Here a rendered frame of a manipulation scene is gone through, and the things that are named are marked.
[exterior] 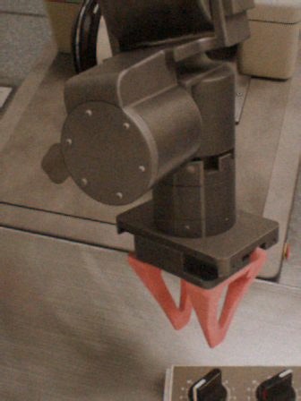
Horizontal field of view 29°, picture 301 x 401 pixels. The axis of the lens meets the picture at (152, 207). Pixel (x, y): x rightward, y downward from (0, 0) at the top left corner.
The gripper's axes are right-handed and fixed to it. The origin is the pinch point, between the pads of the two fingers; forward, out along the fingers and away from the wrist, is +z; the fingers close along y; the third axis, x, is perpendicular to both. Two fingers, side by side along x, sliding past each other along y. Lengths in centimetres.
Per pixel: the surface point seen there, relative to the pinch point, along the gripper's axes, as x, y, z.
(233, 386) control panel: 3.0, 1.0, 7.5
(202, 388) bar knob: -0.2, 0.4, 5.8
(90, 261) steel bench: 5.2, -19.8, 3.7
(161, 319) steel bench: 5.8, -10.0, 7.1
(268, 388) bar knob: 3.2, 4.4, 5.8
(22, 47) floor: 88, -157, 3
